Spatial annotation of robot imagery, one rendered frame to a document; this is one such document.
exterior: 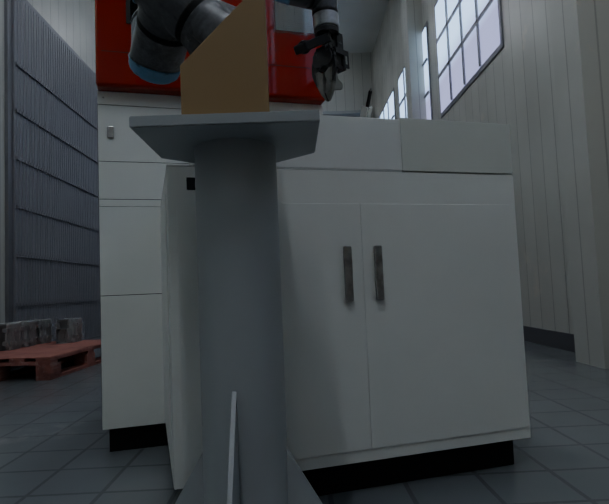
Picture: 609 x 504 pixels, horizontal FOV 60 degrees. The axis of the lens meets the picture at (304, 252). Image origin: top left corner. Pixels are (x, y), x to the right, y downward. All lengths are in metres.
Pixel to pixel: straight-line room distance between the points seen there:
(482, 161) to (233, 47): 0.84
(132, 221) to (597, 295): 2.53
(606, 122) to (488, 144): 1.97
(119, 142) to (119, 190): 0.17
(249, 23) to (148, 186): 1.00
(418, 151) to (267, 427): 0.84
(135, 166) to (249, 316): 1.07
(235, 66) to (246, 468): 0.71
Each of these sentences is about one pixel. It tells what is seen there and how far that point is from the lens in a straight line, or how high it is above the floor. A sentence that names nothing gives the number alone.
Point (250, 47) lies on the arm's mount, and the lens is 0.99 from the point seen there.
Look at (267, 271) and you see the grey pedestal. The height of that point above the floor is 0.55.
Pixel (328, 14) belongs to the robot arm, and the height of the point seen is 1.29.
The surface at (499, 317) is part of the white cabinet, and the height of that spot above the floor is 0.42.
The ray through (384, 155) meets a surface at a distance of 1.42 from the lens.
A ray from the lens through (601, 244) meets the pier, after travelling 3.37.
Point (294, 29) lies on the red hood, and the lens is 2.12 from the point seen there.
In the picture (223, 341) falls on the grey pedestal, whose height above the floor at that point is 0.43.
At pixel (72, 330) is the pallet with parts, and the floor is 0.24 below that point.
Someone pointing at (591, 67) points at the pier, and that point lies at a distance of 3.58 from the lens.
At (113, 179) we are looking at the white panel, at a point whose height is 0.91.
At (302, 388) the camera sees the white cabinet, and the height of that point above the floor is 0.28.
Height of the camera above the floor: 0.52
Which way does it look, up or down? 4 degrees up
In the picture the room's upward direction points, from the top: 2 degrees counter-clockwise
